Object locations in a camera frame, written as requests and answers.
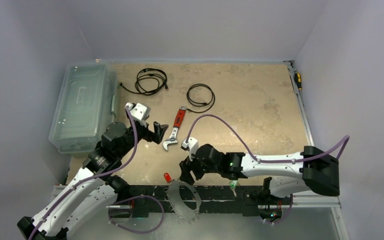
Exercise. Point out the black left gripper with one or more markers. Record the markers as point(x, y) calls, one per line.
point(156, 136)

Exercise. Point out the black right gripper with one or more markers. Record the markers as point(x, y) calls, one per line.
point(192, 164)

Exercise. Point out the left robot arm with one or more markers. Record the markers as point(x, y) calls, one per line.
point(95, 185)

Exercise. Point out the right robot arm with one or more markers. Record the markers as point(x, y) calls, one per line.
point(283, 173)

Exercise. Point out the clear plastic storage box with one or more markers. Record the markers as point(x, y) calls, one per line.
point(85, 107)

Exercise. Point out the yellow black screwdriver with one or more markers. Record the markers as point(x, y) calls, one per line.
point(298, 81)

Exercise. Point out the red handled adjustable wrench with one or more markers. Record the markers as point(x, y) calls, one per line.
point(172, 139)

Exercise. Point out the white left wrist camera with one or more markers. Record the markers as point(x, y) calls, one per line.
point(138, 112)

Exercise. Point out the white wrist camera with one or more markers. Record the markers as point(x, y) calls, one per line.
point(191, 145)
point(138, 112)

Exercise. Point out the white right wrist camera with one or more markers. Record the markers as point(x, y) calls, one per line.
point(191, 145)

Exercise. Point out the aluminium frame rail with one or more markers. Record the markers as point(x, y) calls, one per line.
point(321, 169)

